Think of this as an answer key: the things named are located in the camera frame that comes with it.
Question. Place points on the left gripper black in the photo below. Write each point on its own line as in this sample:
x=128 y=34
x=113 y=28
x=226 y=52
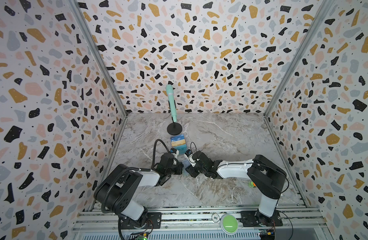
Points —
x=179 y=165

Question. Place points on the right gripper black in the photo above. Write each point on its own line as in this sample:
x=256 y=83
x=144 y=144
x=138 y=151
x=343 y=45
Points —
x=191 y=169

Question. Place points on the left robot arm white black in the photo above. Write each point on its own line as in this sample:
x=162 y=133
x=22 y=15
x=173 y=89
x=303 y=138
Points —
x=116 y=192

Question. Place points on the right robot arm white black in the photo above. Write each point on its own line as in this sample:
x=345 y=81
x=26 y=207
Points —
x=268 y=177

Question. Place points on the yellow VIP card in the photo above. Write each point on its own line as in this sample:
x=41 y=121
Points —
x=178 y=143

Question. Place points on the blue VIP card in stand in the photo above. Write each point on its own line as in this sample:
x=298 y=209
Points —
x=177 y=138

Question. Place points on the black round microphone stand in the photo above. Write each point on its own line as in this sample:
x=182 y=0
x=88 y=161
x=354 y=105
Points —
x=174 y=129

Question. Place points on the small orange green toy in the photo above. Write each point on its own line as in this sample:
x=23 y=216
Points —
x=252 y=184

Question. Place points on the green round push button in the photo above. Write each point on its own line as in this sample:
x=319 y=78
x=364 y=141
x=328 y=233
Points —
x=229 y=224

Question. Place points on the mint green microphone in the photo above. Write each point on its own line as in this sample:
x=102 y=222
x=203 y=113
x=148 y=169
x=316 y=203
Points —
x=172 y=104

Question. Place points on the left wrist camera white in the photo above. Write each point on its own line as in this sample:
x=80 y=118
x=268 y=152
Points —
x=175 y=152

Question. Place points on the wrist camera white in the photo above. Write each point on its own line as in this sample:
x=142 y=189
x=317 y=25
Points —
x=189 y=156
x=175 y=152

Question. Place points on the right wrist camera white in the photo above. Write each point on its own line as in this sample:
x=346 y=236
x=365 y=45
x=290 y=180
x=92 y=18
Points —
x=189 y=156

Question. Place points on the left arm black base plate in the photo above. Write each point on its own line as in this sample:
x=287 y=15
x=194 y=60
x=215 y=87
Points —
x=147 y=221

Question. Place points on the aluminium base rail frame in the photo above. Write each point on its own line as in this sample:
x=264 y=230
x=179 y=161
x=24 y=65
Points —
x=203 y=223

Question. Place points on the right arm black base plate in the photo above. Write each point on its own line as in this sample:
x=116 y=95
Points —
x=257 y=219

